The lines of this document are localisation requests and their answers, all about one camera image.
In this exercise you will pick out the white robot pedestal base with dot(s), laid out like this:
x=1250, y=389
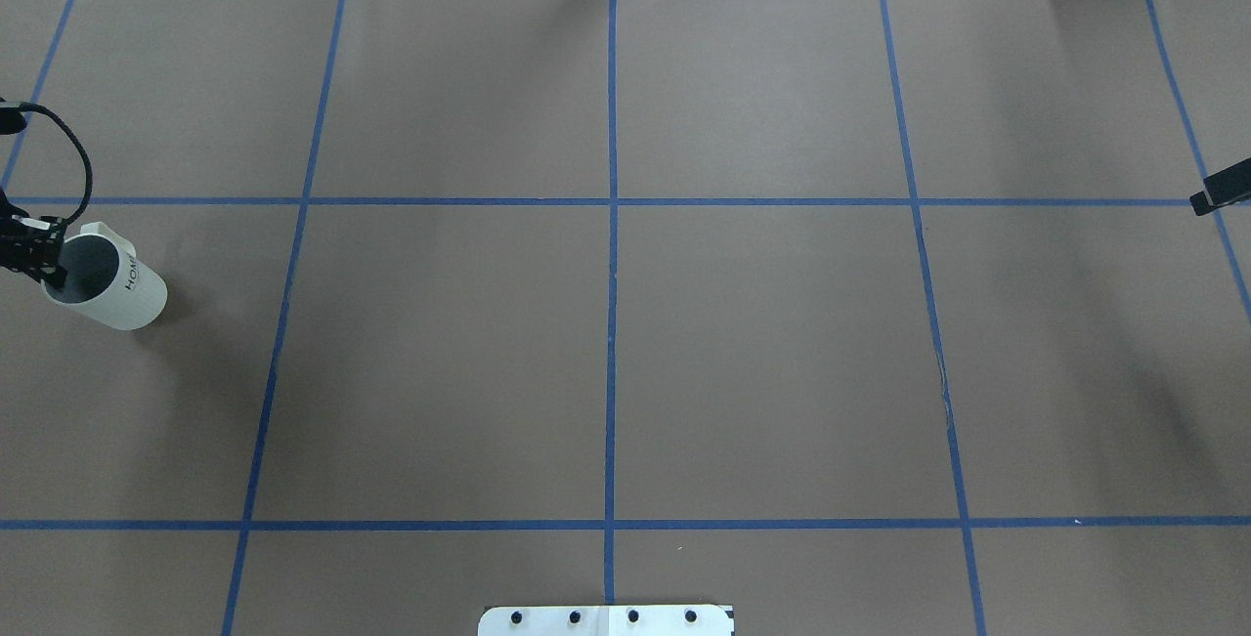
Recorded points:
x=656, y=619

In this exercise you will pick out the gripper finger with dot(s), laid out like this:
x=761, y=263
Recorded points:
x=1230, y=186

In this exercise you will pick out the white ceramic mug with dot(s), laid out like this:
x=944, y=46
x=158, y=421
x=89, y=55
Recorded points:
x=106, y=282

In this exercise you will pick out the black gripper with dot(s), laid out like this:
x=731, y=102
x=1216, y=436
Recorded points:
x=21, y=247

